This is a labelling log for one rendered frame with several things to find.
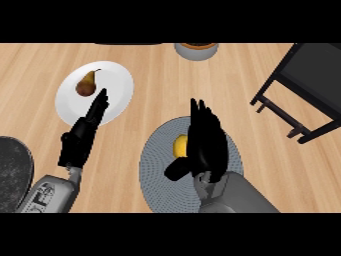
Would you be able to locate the yellow lemon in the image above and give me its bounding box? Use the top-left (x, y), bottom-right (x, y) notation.
top-left (171, 133), bottom-right (190, 159)

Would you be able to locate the round dark grey pan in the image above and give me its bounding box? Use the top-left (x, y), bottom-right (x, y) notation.
top-left (0, 135), bottom-right (35, 214)

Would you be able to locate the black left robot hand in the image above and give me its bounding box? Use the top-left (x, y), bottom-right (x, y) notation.
top-left (56, 87), bottom-right (110, 169)

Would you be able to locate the round grey placemat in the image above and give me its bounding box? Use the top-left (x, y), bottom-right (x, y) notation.
top-left (137, 115), bottom-right (245, 214)

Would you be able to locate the black tiered shelf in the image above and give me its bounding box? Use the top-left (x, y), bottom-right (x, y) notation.
top-left (248, 43), bottom-right (341, 145)

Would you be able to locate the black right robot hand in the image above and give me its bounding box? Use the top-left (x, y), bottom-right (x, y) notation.
top-left (162, 97), bottom-right (228, 184)

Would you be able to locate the brown pear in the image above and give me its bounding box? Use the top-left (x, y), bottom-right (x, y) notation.
top-left (73, 68), bottom-right (101, 98)

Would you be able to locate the white oval plate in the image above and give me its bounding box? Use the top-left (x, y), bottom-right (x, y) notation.
top-left (53, 60), bottom-right (135, 127)

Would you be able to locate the grey cup with orange content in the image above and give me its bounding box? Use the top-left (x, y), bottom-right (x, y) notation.
top-left (172, 43), bottom-right (219, 62)

